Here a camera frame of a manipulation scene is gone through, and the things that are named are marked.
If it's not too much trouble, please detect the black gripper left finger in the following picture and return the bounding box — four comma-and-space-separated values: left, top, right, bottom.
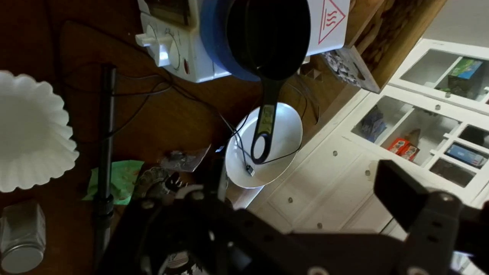
97, 189, 410, 275

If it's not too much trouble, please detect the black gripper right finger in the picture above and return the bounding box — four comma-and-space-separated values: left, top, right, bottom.
373, 159, 489, 275

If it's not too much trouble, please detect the small black pot with handle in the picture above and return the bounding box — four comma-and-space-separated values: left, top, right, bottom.
222, 0, 314, 166

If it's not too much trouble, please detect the white toaster oven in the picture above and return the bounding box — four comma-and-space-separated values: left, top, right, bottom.
134, 0, 355, 84

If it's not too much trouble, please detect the white glass door cabinet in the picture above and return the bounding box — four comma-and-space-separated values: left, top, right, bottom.
239, 36, 489, 241

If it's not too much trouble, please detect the green cloth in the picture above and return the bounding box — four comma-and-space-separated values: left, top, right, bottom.
83, 159, 146, 207

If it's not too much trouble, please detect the white plate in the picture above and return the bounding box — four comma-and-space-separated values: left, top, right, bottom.
224, 101, 306, 191

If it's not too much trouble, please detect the glass jar with metal lid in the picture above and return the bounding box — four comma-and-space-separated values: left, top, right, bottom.
0, 200, 48, 275

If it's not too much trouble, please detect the wooden box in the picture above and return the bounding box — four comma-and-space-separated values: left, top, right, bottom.
323, 0, 451, 94

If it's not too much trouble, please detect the white paper coffee filter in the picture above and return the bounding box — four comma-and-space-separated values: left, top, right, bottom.
0, 68, 82, 194

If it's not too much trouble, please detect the thin black cable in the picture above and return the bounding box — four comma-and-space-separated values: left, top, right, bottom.
48, 18, 308, 177

